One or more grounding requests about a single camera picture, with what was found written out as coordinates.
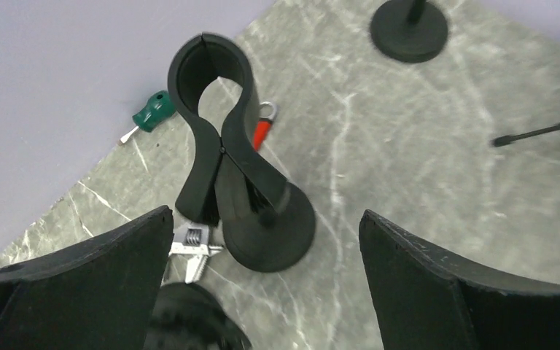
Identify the red handled adjustable wrench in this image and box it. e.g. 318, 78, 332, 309
168, 101, 279, 284

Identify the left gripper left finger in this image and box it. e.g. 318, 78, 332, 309
0, 206, 174, 349

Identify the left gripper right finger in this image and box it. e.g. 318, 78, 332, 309
359, 210, 560, 349

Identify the tall black mic stand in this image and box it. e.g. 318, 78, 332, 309
369, 0, 449, 63

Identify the black shock-mount round-base stand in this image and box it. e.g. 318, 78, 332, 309
143, 282, 252, 350

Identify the black clip round-base stand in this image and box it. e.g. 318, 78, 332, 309
167, 33, 316, 273

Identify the green handled screwdriver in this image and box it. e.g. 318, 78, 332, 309
117, 90, 176, 146

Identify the black tripod shock-mount stand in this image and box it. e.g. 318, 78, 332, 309
491, 123, 560, 147

